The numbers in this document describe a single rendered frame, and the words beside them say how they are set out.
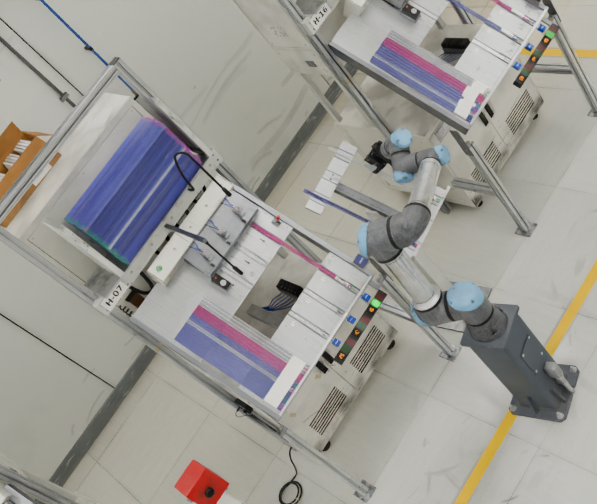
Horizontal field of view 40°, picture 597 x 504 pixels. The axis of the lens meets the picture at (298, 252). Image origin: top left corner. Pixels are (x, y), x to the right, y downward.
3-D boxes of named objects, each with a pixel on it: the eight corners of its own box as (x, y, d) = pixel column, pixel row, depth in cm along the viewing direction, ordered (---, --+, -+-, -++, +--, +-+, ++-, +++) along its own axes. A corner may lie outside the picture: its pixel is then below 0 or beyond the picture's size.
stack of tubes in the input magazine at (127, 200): (204, 162, 325) (159, 117, 309) (127, 266, 314) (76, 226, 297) (188, 158, 335) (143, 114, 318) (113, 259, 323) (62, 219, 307)
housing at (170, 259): (235, 195, 348) (233, 184, 334) (167, 290, 337) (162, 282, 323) (220, 185, 349) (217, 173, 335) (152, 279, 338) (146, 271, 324)
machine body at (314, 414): (405, 337, 400) (336, 268, 362) (326, 461, 385) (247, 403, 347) (320, 302, 450) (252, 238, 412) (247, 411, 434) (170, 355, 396)
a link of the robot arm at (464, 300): (492, 322, 294) (475, 302, 286) (457, 328, 301) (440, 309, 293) (493, 294, 301) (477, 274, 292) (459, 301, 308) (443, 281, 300)
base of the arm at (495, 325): (512, 308, 304) (501, 294, 298) (500, 344, 298) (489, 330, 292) (476, 306, 315) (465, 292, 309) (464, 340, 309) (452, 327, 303)
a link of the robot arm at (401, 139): (396, 148, 301) (392, 126, 303) (385, 158, 312) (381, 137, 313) (415, 147, 304) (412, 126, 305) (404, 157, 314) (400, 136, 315)
